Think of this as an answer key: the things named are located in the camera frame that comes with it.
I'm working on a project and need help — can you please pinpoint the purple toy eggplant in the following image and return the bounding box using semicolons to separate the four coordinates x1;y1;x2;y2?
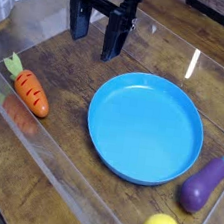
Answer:
179;156;224;213

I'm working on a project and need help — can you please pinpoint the blue round tray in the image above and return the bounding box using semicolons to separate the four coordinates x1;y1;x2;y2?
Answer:
87;72;204;186

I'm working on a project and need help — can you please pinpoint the orange toy carrot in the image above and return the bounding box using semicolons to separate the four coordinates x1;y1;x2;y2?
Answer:
3;53;49;118

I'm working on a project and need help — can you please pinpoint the clear acrylic enclosure wall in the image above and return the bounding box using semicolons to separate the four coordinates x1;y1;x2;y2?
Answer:
0;0;224;224

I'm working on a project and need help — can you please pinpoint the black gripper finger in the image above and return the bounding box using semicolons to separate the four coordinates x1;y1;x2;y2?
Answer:
69;0;92;40
100;9;132;62

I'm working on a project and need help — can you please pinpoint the dark baseboard strip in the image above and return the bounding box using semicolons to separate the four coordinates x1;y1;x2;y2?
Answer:
185;0;224;27

